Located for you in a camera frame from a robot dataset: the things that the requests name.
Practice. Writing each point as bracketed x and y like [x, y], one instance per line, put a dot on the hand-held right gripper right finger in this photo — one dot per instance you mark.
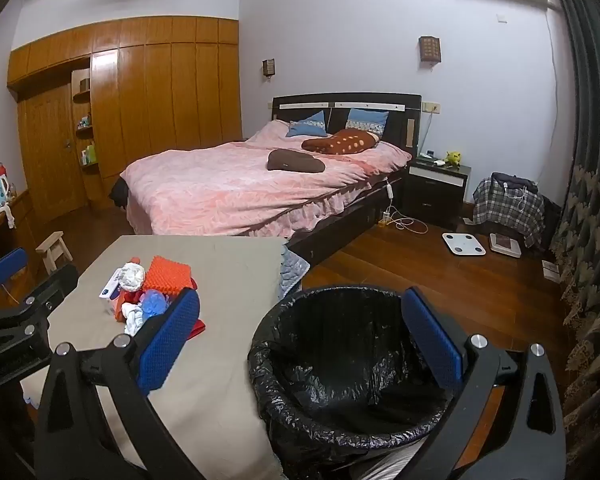
[432, 345]

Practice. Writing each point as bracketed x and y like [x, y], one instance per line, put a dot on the dark wooden bed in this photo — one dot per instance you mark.
[370, 102]

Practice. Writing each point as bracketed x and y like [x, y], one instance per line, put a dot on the wall socket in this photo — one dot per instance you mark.
[431, 107]

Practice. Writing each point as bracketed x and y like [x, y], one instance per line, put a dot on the yellow power strip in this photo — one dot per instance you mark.
[386, 218]

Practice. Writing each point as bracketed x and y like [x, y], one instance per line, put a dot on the orange foam net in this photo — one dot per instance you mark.
[172, 272]

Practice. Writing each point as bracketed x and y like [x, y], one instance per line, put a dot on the yellow plush toy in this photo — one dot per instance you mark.
[452, 158]

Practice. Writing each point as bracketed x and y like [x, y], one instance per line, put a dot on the plaid cloth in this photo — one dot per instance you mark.
[500, 205]

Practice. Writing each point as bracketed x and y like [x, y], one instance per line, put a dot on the pink bed blanket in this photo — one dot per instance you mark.
[230, 185]

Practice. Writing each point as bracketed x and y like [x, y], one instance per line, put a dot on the white box with blue label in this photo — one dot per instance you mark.
[109, 290]

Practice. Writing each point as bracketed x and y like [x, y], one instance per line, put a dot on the brown cushion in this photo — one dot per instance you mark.
[295, 160]

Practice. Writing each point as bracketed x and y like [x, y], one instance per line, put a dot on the dark green patterned curtain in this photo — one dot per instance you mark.
[590, 160]

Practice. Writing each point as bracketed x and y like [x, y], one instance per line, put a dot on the black cloth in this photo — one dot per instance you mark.
[117, 192]

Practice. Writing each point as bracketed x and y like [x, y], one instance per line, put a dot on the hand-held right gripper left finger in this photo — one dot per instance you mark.
[172, 340]

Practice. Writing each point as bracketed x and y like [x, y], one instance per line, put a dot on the red felt cloth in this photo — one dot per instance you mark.
[197, 331]

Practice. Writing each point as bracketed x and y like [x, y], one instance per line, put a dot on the green bottle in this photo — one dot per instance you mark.
[90, 154]

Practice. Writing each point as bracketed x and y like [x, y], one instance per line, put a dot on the small wall lamp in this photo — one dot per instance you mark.
[268, 67]

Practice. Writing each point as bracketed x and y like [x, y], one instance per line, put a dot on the dark nightstand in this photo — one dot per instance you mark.
[435, 195]

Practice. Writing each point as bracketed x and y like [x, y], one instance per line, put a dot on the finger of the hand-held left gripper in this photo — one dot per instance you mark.
[40, 295]
[5, 266]

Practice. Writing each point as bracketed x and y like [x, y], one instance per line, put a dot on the light blue kettle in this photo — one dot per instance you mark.
[1, 191]

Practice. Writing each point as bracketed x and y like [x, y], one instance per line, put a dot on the small wooden stool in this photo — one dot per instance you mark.
[52, 247]

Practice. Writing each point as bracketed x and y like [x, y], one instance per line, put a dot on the light blue quilted cloth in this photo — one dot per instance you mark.
[292, 270]

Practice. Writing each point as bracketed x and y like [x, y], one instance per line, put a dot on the blue pillow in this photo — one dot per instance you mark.
[365, 120]
[310, 125]

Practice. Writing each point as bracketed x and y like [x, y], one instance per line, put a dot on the wooden wardrobe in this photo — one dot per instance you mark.
[155, 100]

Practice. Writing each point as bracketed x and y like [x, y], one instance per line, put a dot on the black bag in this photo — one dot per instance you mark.
[510, 180]

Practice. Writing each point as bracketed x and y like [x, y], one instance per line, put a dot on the beige tablecloth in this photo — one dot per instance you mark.
[220, 270]

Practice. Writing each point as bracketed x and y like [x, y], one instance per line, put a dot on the black-bagged waste bin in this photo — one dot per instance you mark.
[330, 360]

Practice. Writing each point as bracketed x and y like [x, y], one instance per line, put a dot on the large wall lamp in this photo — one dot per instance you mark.
[430, 50]

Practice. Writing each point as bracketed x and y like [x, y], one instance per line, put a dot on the white body scale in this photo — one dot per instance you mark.
[462, 244]

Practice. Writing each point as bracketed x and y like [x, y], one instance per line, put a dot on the white floor box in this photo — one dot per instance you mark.
[551, 270]

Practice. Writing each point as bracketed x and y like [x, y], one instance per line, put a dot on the red plastic bag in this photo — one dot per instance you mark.
[125, 299]

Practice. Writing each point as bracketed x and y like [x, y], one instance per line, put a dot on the brown dotted pillow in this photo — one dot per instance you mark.
[340, 142]

